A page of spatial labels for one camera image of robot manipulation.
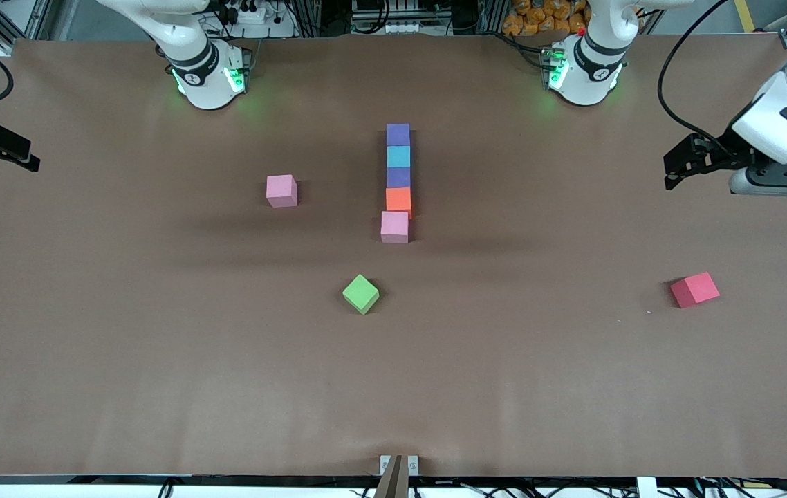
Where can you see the small metal bracket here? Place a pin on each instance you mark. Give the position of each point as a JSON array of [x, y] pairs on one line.
[[413, 465]]

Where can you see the brown wooden post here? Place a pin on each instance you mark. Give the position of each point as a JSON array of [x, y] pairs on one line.
[[393, 484]]

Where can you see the green foam cube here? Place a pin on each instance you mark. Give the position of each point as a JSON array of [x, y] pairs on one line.
[[360, 292]]

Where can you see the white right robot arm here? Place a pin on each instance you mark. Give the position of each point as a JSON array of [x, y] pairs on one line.
[[203, 83]]

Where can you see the blue foam cube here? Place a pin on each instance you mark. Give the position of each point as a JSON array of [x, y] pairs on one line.
[[398, 157]]

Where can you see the pink foam cube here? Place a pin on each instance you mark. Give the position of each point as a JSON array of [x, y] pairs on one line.
[[394, 225], [281, 190]]

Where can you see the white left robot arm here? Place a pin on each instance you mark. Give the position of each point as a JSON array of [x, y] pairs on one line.
[[590, 83]]

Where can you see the orange foam cube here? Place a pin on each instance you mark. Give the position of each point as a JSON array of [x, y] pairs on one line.
[[398, 199]]

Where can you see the purple foam cube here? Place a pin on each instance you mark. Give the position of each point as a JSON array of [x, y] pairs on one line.
[[398, 135], [399, 178]]

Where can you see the bag of orange items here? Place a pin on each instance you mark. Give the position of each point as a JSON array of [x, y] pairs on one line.
[[539, 17]]

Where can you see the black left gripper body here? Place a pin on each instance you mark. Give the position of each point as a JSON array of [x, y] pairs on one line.
[[724, 156]]

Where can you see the brown paper table cover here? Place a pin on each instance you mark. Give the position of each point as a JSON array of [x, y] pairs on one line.
[[158, 387]]

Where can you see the white table post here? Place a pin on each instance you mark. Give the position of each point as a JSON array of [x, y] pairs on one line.
[[646, 487]]

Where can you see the red foam cube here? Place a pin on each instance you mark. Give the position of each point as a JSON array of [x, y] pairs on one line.
[[694, 289]]

